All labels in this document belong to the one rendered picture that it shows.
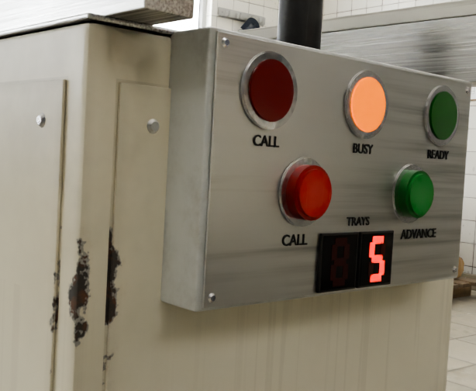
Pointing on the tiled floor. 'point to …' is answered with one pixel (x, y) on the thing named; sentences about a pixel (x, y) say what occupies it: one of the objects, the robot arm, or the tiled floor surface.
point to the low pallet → (463, 285)
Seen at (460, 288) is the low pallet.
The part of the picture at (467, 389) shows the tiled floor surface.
